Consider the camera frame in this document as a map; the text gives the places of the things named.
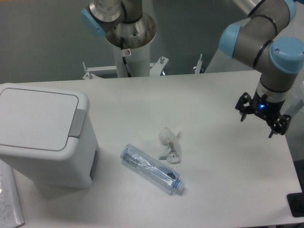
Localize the white metal base frame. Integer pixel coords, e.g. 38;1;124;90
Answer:
82;54;205;80

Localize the white Superior umbrella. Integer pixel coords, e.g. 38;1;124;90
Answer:
204;42;304;119

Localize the white push-lid trash can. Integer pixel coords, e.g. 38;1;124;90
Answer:
0;83;98;189

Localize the black device at edge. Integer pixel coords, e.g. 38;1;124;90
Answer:
287;192;304;218

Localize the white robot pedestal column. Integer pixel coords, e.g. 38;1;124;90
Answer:
104;13;157;78

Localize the crumpled clear plastic wrapper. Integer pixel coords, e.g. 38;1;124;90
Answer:
158;127;181;164

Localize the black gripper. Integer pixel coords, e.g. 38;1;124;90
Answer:
235;91;292;138

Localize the white paper notebook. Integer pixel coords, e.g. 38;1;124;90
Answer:
0;161;25;228

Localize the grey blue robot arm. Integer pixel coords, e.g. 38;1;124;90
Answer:
80;0;304;135

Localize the black cable on pedestal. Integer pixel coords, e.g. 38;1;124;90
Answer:
120;38;132;78

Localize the clear plastic water bottle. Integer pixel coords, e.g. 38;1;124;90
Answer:
120;144;185;195

